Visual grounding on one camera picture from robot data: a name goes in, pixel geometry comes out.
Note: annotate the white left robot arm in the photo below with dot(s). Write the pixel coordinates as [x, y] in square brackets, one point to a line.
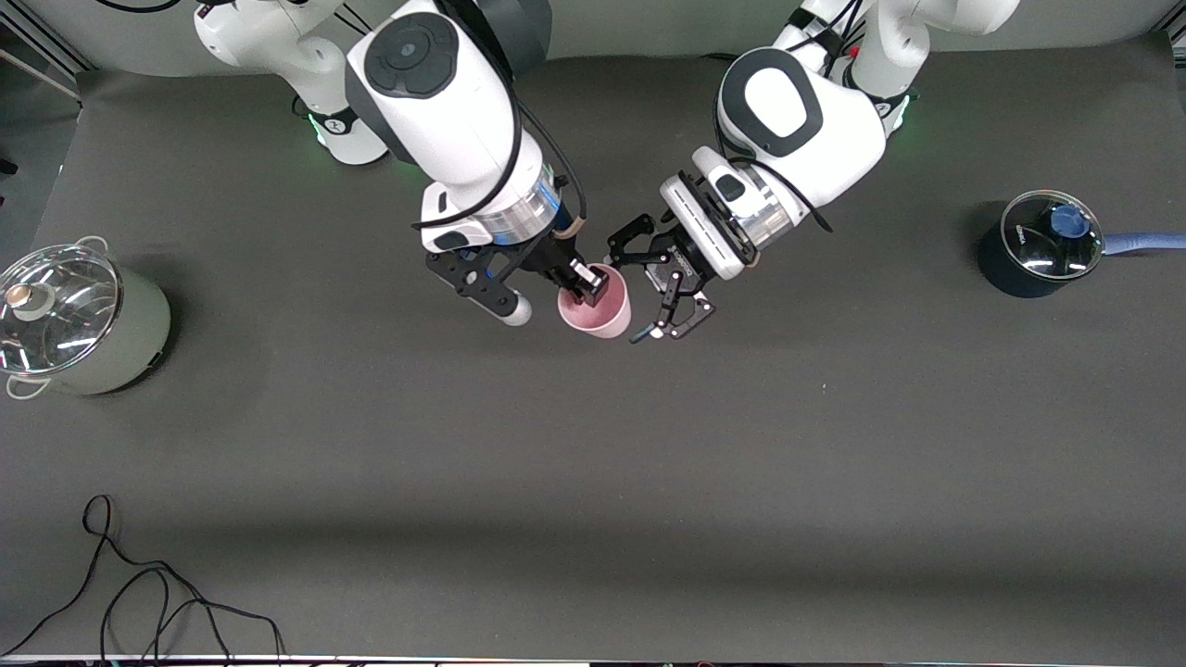
[815, 139]

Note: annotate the dark grey table mat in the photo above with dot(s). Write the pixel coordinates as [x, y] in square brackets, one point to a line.
[593, 445]

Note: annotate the glass lid with blue knob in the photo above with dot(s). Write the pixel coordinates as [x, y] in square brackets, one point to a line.
[1047, 232]

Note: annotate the pink plastic cup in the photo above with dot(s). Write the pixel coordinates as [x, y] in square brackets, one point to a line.
[602, 320]

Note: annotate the dark blue saucepan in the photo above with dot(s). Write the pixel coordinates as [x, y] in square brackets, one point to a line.
[1005, 273]

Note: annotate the aluminium frame rail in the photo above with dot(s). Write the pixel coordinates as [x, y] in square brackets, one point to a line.
[56, 48]

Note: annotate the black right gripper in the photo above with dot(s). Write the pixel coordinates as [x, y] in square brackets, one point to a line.
[558, 260]

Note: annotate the glass lid with beige knob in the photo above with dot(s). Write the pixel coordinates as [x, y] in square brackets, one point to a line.
[65, 315]

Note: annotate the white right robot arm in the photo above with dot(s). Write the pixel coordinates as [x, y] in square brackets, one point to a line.
[445, 120]

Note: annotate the grey-green cooking pot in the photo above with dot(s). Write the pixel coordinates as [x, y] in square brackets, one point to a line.
[130, 343]

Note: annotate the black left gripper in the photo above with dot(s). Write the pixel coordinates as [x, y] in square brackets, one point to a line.
[669, 262]

